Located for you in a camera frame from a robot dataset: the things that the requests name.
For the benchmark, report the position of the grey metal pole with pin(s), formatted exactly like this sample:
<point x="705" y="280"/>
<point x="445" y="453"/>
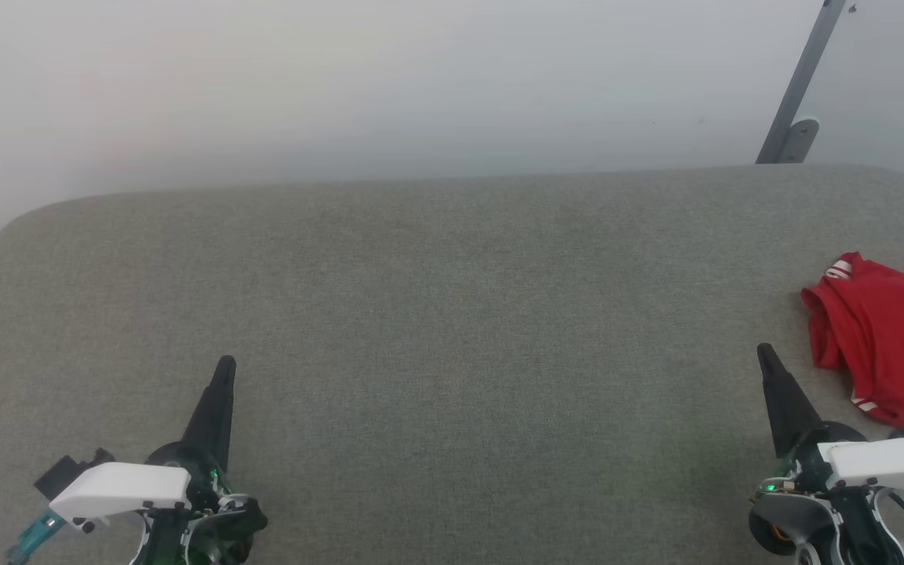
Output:
<point x="809" y="63"/>

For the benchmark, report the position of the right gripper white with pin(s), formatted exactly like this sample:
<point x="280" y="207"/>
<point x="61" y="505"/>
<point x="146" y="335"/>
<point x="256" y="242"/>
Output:
<point x="883" y="463"/>

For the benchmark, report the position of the grey fabric sofa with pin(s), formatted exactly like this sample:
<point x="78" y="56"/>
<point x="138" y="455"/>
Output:
<point x="460" y="329"/>

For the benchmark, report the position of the red white basketball jersey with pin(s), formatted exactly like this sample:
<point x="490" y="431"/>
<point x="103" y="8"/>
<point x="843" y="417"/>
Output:
<point x="891" y="337"/>

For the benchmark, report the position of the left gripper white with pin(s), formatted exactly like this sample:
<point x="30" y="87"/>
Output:
<point x="122" y="486"/>

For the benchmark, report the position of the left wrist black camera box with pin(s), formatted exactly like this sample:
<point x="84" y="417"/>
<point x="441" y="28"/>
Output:
<point x="63" y="471"/>

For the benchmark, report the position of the grey metal mounting bracket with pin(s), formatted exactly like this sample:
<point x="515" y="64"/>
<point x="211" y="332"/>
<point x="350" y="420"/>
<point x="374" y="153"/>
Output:
<point x="801" y="140"/>

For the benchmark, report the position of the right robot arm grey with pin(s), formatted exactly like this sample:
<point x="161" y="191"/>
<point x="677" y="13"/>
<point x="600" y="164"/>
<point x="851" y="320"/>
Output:
<point x="778" y="526"/>

